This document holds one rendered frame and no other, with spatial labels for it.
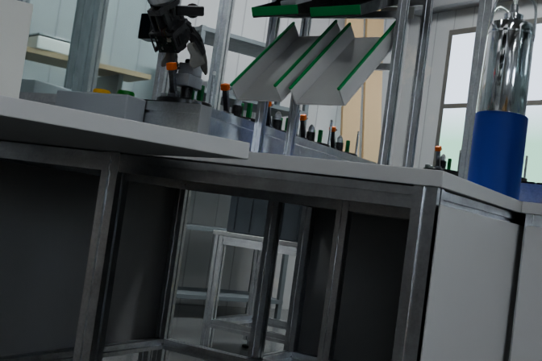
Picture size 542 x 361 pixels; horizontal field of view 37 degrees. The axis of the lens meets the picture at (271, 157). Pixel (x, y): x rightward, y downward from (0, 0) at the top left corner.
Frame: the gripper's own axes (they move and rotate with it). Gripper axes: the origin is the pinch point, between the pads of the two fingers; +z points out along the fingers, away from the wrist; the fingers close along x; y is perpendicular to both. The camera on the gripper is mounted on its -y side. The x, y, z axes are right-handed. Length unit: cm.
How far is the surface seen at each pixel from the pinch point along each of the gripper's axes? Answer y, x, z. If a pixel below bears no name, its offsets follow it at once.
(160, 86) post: -7.6, -18.0, 10.8
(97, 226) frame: 46.9, -1.2, 12.8
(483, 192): 12, 75, 20
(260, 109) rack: 4.0, 19.9, 8.3
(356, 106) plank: -337, -123, 236
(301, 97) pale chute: 10.9, 35.8, -0.4
